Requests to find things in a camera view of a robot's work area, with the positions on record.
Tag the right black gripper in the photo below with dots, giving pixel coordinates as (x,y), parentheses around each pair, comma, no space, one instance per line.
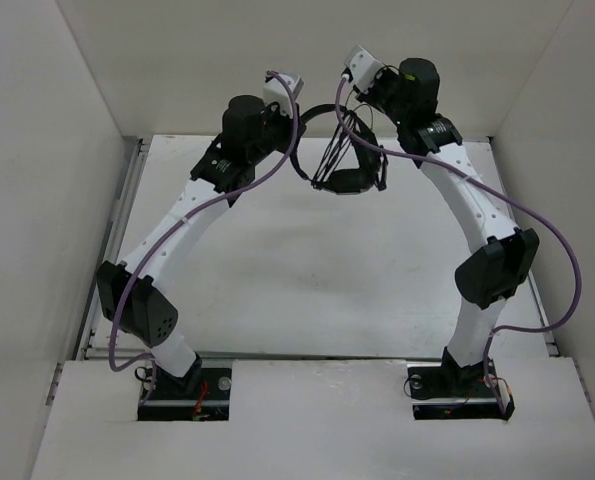
(382,76)

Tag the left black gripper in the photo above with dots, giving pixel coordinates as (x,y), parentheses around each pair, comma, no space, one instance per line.
(273,110)

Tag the black headphones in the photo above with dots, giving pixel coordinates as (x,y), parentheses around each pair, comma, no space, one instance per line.
(347,166)

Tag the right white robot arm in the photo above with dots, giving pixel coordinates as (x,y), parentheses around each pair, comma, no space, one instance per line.
(501,253)

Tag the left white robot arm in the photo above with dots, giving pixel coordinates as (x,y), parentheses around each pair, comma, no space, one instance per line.
(132,291)

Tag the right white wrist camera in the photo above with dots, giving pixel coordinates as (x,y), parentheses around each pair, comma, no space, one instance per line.
(362,68)

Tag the front aluminium rail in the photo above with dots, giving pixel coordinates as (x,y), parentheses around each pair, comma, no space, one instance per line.
(304,357)

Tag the aluminium rail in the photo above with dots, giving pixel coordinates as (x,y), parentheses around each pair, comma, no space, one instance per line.
(304,357)
(136,150)

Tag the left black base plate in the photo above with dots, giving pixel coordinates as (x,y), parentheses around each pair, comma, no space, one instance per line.
(209,400)

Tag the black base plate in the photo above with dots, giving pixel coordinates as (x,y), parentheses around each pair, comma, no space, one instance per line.
(438,395)
(209,400)

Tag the left aluminium rail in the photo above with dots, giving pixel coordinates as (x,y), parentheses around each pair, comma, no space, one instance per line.
(136,150)

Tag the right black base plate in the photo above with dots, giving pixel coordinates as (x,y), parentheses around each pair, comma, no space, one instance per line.
(438,395)

